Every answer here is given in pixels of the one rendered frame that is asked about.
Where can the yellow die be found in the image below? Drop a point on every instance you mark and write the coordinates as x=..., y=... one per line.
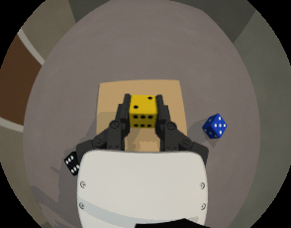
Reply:
x=143, y=111

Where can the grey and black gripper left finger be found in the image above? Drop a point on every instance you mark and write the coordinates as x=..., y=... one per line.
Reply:
x=112, y=138

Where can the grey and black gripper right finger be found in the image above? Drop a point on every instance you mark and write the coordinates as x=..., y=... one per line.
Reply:
x=170, y=137

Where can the blue die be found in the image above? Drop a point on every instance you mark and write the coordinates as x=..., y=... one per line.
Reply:
x=215, y=126

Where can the tan mat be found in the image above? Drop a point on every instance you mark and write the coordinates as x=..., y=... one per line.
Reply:
x=111, y=94

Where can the black die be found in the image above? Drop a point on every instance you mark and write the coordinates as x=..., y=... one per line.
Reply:
x=72, y=163

